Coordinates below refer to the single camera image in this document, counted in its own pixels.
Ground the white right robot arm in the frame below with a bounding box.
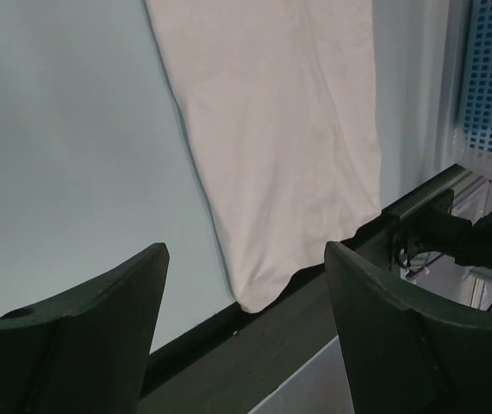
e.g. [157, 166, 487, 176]
[390, 207, 492, 269]

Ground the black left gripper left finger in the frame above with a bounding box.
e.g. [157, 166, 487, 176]
[0, 243, 169, 413]

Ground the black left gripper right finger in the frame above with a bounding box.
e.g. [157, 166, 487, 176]
[325, 241, 492, 413]

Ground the white t shirt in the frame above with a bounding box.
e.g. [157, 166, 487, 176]
[147, 1, 381, 313]

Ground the aluminium frame rail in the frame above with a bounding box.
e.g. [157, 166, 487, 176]
[382, 165, 489, 220]

